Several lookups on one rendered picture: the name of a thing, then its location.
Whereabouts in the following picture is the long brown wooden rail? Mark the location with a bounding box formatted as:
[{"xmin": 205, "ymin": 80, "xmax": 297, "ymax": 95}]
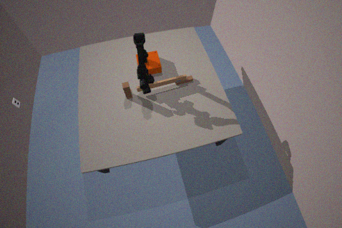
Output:
[{"xmin": 136, "ymin": 74, "xmax": 187, "ymax": 92}]

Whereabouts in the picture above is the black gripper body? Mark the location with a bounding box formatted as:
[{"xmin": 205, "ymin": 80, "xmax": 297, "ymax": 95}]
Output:
[{"xmin": 142, "ymin": 85, "xmax": 151, "ymax": 94}]

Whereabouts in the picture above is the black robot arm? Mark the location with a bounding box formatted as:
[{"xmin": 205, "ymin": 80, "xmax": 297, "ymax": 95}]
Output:
[{"xmin": 133, "ymin": 33, "xmax": 154, "ymax": 90}]

